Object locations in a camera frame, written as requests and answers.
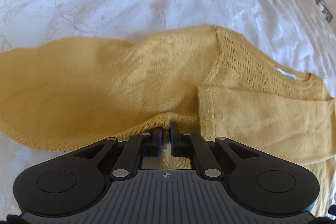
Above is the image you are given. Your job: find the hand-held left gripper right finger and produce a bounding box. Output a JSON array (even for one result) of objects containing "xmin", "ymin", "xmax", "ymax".
[{"xmin": 170, "ymin": 122, "xmax": 263, "ymax": 179}]

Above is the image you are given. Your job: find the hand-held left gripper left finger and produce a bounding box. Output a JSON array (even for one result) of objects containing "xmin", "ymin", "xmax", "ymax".
[{"xmin": 71, "ymin": 127, "xmax": 164, "ymax": 179}]

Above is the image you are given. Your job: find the yellow knitted sweater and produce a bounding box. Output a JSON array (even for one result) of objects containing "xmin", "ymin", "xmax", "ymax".
[{"xmin": 0, "ymin": 25, "xmax": 336, "ymax": 220}]

